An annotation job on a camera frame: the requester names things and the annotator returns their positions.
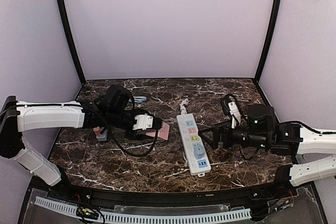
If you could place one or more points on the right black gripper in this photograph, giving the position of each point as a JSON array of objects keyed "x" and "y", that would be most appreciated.
[{"x": 219, "y": 135}]

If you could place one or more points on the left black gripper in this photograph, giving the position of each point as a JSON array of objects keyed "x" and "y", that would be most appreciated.
[{"x": 132, "y": 133}]

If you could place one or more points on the blue plug adapter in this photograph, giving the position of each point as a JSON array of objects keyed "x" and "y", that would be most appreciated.
[{"x": 198, "y": 151}]

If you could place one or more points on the blue-grey power strip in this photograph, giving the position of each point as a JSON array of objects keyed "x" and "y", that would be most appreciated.
[{"x": 101, "y": 137}]

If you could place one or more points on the pink cube socket adapter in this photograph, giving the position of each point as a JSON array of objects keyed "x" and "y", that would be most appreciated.
[{"x": 163, "y": 133}]

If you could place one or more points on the white colourful power strip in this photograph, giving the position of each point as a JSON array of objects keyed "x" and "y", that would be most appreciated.
[{"x": 189, "y": 135}]

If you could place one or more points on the pink plug adapter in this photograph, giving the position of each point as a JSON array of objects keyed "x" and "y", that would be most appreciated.
[{"x": 96, "y": 130}]

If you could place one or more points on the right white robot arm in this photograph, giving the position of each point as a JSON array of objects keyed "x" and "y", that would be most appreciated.
[{"x": 285, "y": 139}]

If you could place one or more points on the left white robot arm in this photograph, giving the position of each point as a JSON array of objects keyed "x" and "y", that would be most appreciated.
[{"x": 18, "y": 117}]

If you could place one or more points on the small green circuit board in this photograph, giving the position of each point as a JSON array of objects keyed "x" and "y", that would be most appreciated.
[{"x": 87, "y": 213}]

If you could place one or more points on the black front frame rail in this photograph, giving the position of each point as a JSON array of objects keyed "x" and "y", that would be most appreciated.
[{"x": 257, "y": 197}]

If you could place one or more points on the white slotted cable duct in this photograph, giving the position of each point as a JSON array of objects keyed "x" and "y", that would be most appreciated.
[{"x": 138, "y": 215}]

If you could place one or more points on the right black frame post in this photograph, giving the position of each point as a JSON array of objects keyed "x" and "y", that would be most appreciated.
[{"x": 268, "y": 40}]

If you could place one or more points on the black frame post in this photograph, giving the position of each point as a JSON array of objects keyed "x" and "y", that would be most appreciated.
[
  {"x": 268, "y": 40},
  {"x": 70, "y": 40}
]

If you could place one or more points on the left black frame post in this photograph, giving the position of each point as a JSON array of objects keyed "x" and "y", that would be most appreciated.
[{"x": 70, "y": 40}]

